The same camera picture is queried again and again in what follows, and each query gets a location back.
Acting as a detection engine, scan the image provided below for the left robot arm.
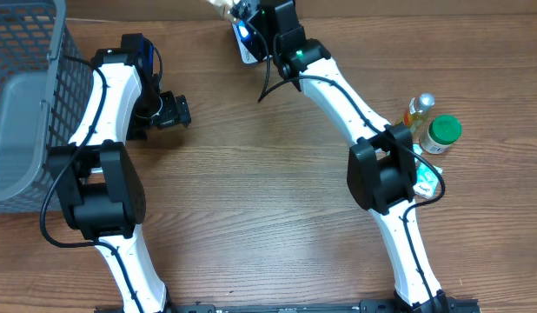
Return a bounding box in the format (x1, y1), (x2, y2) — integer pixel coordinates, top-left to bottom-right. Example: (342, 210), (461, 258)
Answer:
(39, 33), (191, 312)

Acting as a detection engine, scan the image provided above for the teal small carton box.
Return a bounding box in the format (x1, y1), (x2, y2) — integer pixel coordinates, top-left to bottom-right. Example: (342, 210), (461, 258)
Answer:
(414, 163), (440, 199)

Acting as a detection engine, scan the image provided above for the teal white snack packet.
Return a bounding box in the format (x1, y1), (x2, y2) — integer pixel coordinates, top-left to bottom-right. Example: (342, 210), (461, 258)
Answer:
(413, 143), (423, 157)

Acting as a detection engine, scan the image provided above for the green lid spice jar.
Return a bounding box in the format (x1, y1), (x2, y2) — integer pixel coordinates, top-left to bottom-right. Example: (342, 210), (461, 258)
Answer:
(420, 115), (463, 154)

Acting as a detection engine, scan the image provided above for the grey plastic mesh basket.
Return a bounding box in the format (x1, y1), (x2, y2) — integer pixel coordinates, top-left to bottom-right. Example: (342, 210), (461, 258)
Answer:
(0, 0), (93, 214)

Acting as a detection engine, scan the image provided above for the clear plastic container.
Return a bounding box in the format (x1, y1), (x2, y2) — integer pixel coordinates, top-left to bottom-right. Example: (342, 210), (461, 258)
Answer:
(395, 93), (435, 135)

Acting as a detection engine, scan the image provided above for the white barcode scanner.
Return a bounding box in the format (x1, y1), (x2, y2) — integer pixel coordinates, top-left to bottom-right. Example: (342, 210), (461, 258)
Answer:
(232, 21), (257, 64)

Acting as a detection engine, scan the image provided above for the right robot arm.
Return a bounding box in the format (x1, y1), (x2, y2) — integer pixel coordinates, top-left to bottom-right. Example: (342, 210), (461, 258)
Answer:
(222, 0), (450, 312)

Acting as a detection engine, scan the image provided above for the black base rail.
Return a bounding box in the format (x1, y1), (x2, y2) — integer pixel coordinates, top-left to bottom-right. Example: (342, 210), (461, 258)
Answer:
(93, 297), (482, 313)

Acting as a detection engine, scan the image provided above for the brown Pantree snack packet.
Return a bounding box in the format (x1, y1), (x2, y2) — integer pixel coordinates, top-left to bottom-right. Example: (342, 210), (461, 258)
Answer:
(203, 0), (240, 23)

